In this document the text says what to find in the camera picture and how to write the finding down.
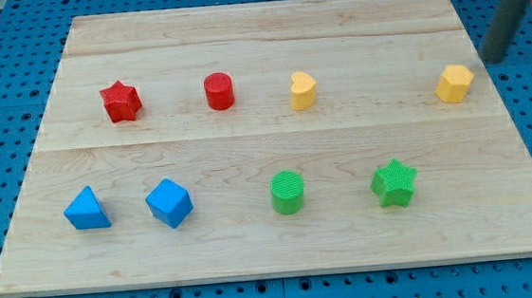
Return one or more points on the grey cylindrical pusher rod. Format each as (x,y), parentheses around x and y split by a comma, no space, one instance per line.
(506,20)

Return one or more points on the yellow hexagon block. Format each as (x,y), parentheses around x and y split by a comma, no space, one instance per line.
(454,83)

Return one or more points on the yellow heart block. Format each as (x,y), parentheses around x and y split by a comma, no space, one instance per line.
(303,91)

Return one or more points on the green star block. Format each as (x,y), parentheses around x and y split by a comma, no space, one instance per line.
(394,184)

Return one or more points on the green cylinder block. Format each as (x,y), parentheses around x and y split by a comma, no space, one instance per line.
(286,192)

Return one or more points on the red cylinder block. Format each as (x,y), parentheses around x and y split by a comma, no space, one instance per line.
(219,92)

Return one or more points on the wooden board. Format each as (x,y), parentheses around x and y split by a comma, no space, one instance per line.
(376,64)

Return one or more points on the blue cube block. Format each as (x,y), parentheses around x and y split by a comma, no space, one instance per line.
(169,202)

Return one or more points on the red star block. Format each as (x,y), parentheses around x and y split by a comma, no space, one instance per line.
(121,102)

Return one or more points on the blue triangle block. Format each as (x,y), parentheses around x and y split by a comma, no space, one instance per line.
(85,212)

